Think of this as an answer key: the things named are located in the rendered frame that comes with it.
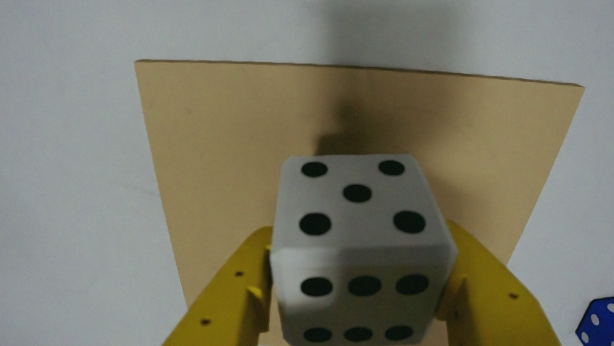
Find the tan flat mat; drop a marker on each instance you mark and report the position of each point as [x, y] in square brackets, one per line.
[219, 132]

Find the white die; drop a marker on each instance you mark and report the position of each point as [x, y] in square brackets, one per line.
[361, 253]

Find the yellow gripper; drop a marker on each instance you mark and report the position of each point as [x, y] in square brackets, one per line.
[483, 304]

